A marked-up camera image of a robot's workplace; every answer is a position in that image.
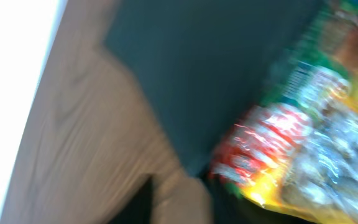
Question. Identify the yellow Hacks candy bag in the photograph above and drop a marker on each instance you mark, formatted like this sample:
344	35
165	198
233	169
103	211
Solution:
321	182

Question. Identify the green red snack bar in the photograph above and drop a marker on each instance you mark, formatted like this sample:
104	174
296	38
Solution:
252	160

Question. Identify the dark green gift box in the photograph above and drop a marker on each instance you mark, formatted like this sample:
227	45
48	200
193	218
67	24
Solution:
201	63

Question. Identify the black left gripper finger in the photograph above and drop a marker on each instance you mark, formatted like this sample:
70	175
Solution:
180	199

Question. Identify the green Haribo gummy bag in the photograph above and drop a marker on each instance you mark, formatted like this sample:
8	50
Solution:
330	47

